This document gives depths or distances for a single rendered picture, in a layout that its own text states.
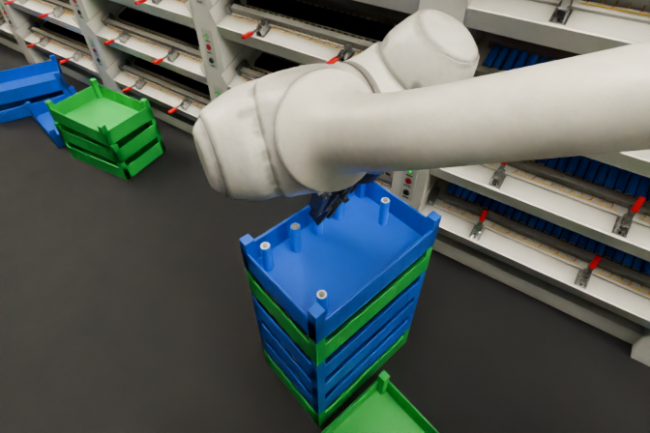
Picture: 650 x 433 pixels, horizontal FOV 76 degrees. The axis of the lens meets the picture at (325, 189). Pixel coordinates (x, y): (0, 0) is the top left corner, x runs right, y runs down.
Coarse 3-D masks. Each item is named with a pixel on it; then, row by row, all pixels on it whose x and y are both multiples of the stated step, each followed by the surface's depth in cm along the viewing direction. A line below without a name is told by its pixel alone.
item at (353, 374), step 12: (408, 324) 100; (396, 336) 98; (264, 348) 97; (384, 348) 96; (276, 360) 94; (372, 360) 94; (288, 372) 90; (348, 372) 94; (360, 372) 92; (300, 384) 87; (348, 384) 91; (312, 396) 84; (324, 396) 83; (336, 396) 89; (324, 408) 88
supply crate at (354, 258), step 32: (384, 192) 84; (288, 224) 78; (352, 224) 83; (416, 224) 81; (256, 256) 74; (288, 256) 77; (320, 256) 77; (352, 256) 77; (384, 256) 77; (416, 256) 76; (288, 288) 72; (320, 288) 72; (352, 288) 72; (320, 320) 61
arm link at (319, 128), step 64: (320, 64) 38; (576, 64) 22; (640, 64) 21; (256, 128) 33; (320, 128) 30; (384, 128) 26; (448, 128) 24; (512, 128) 23; (576, 128) 22; (640, 128) 21; (256, 192) 35
